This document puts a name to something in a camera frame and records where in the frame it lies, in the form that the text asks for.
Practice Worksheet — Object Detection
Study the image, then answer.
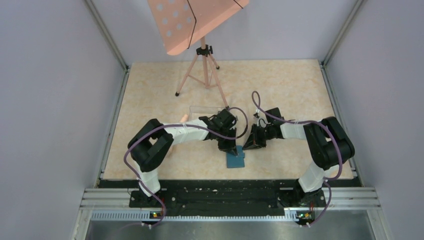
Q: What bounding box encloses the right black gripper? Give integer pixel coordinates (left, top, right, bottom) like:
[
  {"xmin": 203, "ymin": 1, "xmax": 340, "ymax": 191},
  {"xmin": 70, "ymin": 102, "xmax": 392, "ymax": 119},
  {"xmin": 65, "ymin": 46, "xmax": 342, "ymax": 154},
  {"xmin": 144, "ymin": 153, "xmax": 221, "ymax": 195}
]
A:
[{"xmin": 243, "ymin": 123, "xmax": 274, "ymax": 151}]

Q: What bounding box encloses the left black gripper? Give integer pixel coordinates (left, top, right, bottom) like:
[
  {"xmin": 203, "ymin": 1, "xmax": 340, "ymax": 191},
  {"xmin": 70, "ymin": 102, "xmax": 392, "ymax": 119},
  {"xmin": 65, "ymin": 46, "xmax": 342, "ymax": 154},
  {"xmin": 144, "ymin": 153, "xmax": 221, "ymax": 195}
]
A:
[{"xmin": 216, "ymin": 126, "xmax": 238, "ymax": 156}]

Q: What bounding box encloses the teal card holder wallet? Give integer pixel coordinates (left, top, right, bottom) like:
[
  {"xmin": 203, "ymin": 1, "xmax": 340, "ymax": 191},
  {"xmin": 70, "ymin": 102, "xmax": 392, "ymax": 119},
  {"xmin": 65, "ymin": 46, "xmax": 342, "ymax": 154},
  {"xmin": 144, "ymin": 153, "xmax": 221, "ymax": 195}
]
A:
[{"xmin": 226, "ymin": 145, "xmax": 245, "ymax": 169}]

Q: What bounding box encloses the clear plastic box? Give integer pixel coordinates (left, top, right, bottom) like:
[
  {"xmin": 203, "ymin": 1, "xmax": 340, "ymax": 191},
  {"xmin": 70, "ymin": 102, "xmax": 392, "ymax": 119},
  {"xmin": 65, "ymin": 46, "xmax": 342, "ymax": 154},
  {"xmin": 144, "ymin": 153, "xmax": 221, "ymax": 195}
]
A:
[{"xmin": 188, "ymin": 105, "xmax": 224, "ymax": 121}]

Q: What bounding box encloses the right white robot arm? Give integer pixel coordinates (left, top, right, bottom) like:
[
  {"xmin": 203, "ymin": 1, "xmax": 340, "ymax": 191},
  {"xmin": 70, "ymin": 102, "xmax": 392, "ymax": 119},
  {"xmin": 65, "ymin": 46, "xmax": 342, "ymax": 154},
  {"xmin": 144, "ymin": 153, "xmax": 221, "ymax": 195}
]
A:
[{"xmin": 242, "ymin": 107, "xmax": 355, "ymax": 206}]

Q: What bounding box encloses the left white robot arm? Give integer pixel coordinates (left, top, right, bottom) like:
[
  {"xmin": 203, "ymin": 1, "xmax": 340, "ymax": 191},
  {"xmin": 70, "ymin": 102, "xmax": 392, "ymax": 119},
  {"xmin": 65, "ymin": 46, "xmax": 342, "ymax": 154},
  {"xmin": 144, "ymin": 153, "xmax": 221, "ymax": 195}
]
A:
[{"xmin": 125, "ymin": 109, "xmax": 238, "ymax": 207}]

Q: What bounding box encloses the pink toy microphone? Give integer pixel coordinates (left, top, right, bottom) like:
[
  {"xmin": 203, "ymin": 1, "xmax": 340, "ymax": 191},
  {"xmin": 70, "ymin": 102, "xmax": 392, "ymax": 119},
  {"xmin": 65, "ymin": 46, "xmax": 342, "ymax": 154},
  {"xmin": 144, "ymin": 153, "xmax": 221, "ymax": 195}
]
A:
[{"xmin": 165, "ymin": 114, "xmax": 189, "ymax": 158}]

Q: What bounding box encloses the pink music stand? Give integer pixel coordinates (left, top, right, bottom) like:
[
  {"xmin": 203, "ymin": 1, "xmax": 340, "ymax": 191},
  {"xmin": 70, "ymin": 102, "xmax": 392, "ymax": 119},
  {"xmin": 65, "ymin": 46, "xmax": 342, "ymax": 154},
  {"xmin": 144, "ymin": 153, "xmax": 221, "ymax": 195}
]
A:
[{"xmin": 147, "ymin": 0, "xmax": 250, "ymax": 108}]

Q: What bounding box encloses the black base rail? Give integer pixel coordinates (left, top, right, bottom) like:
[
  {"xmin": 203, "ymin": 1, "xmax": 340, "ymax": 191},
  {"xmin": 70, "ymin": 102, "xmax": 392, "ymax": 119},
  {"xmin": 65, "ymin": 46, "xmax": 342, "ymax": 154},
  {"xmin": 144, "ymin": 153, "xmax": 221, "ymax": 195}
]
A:
[{"xmin": 129, "ymin": 179, "xmax": 326, "ymax": 217}]

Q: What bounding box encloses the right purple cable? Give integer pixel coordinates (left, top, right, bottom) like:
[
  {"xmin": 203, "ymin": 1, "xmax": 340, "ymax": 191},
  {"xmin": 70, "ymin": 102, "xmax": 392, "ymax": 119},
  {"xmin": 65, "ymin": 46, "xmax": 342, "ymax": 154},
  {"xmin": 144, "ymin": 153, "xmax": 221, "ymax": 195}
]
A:
[{"xmin": 251, "ymin": 91, "xmax": 344, "ymax": 229}]

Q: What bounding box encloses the purple cable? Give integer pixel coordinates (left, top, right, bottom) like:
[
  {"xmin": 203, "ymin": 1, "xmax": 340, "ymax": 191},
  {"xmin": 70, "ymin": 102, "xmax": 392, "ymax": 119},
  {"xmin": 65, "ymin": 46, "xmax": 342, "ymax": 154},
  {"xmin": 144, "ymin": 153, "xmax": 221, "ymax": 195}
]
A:
[
  {"xmin": 123, "ymin": 106, "xmax": 249, "ymax": 229},
  {"xmin": 251, "ymin": 91, "xmax": 344, "ymax": 229}
]

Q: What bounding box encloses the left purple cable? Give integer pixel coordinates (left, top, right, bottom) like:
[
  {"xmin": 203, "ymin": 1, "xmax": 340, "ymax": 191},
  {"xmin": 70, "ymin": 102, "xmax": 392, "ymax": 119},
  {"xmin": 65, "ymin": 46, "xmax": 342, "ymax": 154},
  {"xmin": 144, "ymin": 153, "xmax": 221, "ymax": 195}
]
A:
[{"xmin": 123, "ymin": 106, "xmax": 249, "ymax": 229}]

